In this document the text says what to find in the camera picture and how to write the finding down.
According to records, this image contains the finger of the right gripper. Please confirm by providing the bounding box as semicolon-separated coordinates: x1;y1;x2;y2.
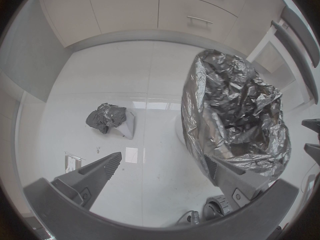
304;143;320;165
302;118;320;137

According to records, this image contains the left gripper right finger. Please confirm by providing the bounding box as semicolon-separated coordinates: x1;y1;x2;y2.
203;154;270;208

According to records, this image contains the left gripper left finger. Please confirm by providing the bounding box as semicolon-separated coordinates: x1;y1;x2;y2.
51;151;123;211

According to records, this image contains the black plastic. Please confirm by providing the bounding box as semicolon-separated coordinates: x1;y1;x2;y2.
86;103;127;134

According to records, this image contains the white paper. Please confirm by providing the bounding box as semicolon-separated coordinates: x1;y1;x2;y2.
117;109;137;140

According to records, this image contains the black plastic bag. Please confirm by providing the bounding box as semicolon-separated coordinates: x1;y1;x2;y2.
181;49;292;184

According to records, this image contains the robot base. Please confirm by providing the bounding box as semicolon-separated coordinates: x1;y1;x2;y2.
175;195;234;227

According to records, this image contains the white trash bin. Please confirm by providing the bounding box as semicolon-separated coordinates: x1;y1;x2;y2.
175;110;192;152

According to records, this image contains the grey white chair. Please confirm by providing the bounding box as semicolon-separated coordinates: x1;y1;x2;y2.
246;5;320;109

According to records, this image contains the beige cabinet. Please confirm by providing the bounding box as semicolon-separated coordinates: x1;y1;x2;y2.
39;0;285;50

